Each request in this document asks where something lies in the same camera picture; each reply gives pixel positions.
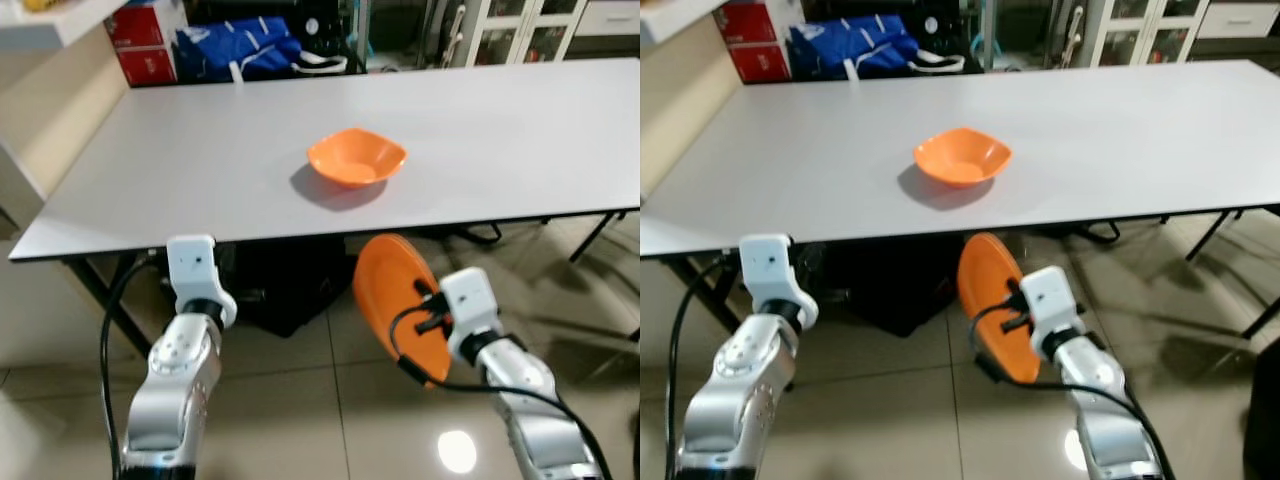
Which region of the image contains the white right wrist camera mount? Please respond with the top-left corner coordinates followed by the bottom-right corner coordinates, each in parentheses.
top-left (440, 267), bottom-right (506, 366)
top-left (1020, 265), bottom-right (1083, 359)

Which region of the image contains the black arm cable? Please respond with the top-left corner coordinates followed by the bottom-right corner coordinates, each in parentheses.
top-left (388, 295), bottom-right (613, 480)
top-left (665, 255), bottom-right (736, 471)
top-left (970, 300), bottom-right (1179, 480)
top-left (98, 255), bottom-right (161, 471)

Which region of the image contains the red cardboard box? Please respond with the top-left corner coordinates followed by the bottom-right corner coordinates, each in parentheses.
top-left (728, 40), bottom-right (793, 84)
top-left (715, 0), bottom-right (796, 46)
top-left (105, 0), bottom-right (189, 51)
top-left (115, 42), bottom-right (181, 88)

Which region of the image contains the black and white sneaker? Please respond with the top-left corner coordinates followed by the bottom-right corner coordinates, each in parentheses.
top-left (905, 50), bottom-right (967, 76)
top-left (290, 50), bottom-right (349, 76)

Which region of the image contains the black bulky object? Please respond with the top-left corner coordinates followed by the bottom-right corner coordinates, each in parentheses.
top-left (1243, 335), bottom-right (1280, 480)

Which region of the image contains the black bag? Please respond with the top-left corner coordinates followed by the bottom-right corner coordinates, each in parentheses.
top-left (815, 238), bottom-right (966, 339)
top-left (225, 235), bottom-right (356, 339)

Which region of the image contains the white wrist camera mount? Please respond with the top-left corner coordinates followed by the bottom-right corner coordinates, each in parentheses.
top-left (738, 234), bottom-right (819, 331)
top-left (1020, 265), bottom-right (1083, 359)
top-left (166, 235), bottom-right (238, 329)
top-left (440, 267), bottom-right (506, 366)

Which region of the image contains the white drawer unit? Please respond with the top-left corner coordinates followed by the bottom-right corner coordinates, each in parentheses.
top-left (1195, 0), bottom-right (1280, 41)
top-left (575, 0), bottom-right (641, 39)

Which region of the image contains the white glass door cabinet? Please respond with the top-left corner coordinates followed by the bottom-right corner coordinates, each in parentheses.
top-left (435, 0), bottom-right (591, 69)
top-left (1060, 0), bottom-right (1211, 69)

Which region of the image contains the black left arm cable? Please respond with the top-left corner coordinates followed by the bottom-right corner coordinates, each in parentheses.
top-left (665, 255), bottom-right (736, 471)
top-left (98, 255), bottom-right (161, 471)

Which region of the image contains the orange plastic bowl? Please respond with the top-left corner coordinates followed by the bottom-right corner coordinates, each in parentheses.
top-left (306, 127), bottom-right (408, 189)
top-left (912, 127), bottom-right (1012, 189)

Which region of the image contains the blue fabric bag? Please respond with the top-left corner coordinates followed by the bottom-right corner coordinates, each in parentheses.
top-left (175, 15), bottom-right (304, 83)
top-left (788, 13), bottom-right (921, 81)

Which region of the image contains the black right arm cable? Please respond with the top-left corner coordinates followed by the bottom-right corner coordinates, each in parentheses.
top-left (970, 300), bottom-right (1179, 480)
top-left (388, 295), bottom-right (613, 480)

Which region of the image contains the white wall shelf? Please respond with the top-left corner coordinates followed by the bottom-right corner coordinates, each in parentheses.
top-left (640, 0), bottom-right (723, 46)
top-left (0, 0), bottom-right (126, 53)

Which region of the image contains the orange plastic plate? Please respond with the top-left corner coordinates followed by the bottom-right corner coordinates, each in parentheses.
top-left (352, 233), bottom-right (453, 389)
top-left (957, 232), bottom-right (1043, 386)

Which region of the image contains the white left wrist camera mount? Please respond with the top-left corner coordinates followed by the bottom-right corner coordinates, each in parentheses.
top-left (738, 234), bottom-right (819, 331)
top-left (166, 235), bottom-right (238, 329)

